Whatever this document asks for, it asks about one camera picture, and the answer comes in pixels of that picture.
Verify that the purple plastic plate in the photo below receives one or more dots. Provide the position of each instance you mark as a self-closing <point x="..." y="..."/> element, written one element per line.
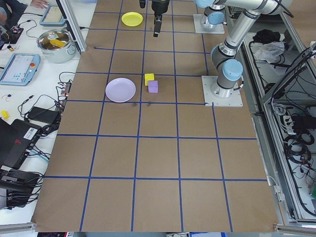
<point x="120" y="90"/>

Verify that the black circuit board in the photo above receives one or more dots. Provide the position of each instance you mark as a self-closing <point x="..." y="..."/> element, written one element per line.
<point x="14" y="34"/>

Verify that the glass pot lid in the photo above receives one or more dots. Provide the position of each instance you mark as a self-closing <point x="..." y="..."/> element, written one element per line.
<point x="61" y="37"/>

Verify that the black usb hub strip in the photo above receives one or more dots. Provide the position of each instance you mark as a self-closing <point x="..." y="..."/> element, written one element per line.
<point x="64" y="90"/>

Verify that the yellow plastic plate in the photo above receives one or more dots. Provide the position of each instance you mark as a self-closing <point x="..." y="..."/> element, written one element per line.
<point x="132" y="19"/>

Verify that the person bare hand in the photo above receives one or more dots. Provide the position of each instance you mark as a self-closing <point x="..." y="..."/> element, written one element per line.
<point x="40" y="3"/>

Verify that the white square base plate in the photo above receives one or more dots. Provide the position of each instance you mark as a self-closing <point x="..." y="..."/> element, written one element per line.
<point x="197" y="27"/>
<point x="209" y="98"/>

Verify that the blue grey teach pendant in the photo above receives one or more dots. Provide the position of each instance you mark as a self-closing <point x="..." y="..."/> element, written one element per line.
<point x="17" y="69"/>
<point x="53" y="14"/>

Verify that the white power strip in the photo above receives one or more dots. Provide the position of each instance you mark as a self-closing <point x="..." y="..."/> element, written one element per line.
<point x="287" y="123"/>

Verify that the purple foam block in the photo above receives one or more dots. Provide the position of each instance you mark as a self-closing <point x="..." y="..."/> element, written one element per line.
<point x="153" y="87"/>

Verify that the aluminium corner bar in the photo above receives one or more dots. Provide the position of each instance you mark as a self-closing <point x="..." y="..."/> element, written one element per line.
<point x="17" y="227"/>
<point x="296" y="227"/>

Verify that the black laptop red logo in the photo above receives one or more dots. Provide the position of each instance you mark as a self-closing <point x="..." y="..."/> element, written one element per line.
<point x="12" y="143"/>

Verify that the small yellow toy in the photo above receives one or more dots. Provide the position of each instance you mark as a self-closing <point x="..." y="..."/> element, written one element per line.
<point x="5" y="114"/>

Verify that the yellow foam block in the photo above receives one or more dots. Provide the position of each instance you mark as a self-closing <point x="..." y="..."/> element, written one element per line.
<point x="149" y="78"/>

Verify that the white cloth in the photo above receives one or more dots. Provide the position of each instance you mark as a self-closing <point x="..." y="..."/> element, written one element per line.
<point x="270" y="51"/>

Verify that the black power adapter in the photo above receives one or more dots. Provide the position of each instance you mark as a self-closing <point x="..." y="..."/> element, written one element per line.
<point x="42" y="114"/>

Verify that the aluminium profile post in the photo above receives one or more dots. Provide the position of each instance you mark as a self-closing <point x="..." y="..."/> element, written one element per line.
<point x="74" y="24"/>

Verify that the steel cooking pot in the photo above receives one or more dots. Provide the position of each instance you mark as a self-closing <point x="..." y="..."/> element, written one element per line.
<point x="58" y="55"/>

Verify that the metal bar frame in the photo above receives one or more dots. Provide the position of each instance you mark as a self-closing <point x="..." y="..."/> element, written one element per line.
<point x="261" y="138"/>

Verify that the black docking device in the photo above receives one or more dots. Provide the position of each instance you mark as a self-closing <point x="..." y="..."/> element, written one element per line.
<point x="17" y="182"/>

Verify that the black cloth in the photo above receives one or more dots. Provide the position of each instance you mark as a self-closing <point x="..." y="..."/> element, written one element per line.
<point x="266" y="35"/>

